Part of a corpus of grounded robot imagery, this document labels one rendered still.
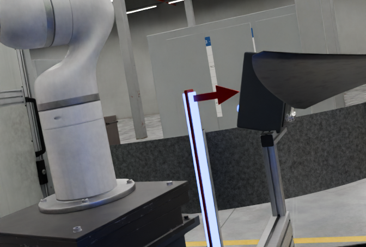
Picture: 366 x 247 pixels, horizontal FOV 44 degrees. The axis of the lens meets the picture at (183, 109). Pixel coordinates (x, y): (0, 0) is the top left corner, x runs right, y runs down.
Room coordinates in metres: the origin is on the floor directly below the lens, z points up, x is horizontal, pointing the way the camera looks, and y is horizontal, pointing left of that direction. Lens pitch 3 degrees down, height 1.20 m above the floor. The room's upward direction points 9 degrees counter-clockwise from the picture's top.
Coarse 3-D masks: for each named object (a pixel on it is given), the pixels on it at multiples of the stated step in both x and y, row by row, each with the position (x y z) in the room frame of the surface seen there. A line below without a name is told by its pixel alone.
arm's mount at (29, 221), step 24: (144, 192) 0.84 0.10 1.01; (168, 192) 0.82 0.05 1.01; (24, 216) 0.83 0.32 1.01; (48, 216) 0.79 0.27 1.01; (72, 216) 0.76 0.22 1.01; (96, 216) 0.73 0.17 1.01; (120, 216) 0.71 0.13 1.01; (144, 216) 0.76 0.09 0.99; (168, 216) 0.81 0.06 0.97; (0, 240) 0.75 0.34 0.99; (24, 240) 0.71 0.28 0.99; (48, 240) 0.67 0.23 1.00; (72, 240) 0.64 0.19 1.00; (96, 240) 0.67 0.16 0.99; (120, 240) 0.71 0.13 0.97; (144, 240) 0.75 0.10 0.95
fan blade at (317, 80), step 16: (256, 64) 0.46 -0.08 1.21; (272, 64) 0.45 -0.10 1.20; (288, 64) 0.45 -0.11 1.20; (304, 64) 0.45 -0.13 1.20; (320, 64) 0.45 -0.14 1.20; (336, 64) 0.45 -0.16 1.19; (352, 64) 0.46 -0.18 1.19; (272, 80) 0.52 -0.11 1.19; (288, 80) 0.52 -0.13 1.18; (304, 80) 0.52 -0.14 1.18; (320, 80) 0.53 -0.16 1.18; (336, 80) 0.53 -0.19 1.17; (352, 80) 0.54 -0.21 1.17; (288, 96) 0.58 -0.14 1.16; (304, 96) 0.58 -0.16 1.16; (320, 96) 0.59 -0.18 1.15
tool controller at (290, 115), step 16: (256, 80) 1.10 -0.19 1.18; (240, 96) 1.11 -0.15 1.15; (256, 96) 1.10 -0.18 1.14; (272, 96) 1.08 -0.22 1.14; (240, 112) 1.11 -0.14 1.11; (256, 112) 1.10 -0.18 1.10; (272, 112) 1.09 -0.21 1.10; (288, 112) 1.15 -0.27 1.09; (256, 128) 1.10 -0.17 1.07; (272, 128) 1.09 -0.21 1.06
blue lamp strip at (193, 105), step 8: (192, 96) 0.55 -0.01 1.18; (192, 104) 0.54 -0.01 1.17; (192, 112) 0.54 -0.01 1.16; (192, 120) 0.54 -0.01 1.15; (200, 128) 0.56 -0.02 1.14; (200, 136) 0.55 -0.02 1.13; (200, 144) 0.55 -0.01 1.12; (200, 152) 0.54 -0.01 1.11; (200, 160) 0.54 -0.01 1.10; (200, 168) 0.54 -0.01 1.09; (208, 176) 0.56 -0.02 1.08; (208, 184) 0.55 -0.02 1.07; (208, 192) 0.55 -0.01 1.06; (208, 200) 0.54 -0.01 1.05; (208, 208) 0.54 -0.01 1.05; (208, 216) 0.54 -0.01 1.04; (216, 224) 0.56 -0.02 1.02; (216, 232) 0.55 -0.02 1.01; (216, 240) 0.55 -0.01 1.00
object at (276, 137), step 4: (284, 128) 1.23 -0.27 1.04; (276, 132) 1.09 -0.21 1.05; (280, 132) 1.16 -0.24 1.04; (284, 132) 1.21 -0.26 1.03; (260, 136) 1.04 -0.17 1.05; (264, 136) 1.04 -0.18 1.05; (268, 136) 1.04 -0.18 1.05; (272, 136) 1.03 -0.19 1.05; (276, 136) 1.12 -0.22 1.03; (280, 136) 1.14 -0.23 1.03; (264, 140) 1.04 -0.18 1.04; (268, 140) 1.04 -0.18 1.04; (272, 140) 1.03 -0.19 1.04; (276, 140) 1.07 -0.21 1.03; (264, 144) 1.04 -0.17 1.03; (268, 144) 1.04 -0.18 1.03; (272, 144) 1.03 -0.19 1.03
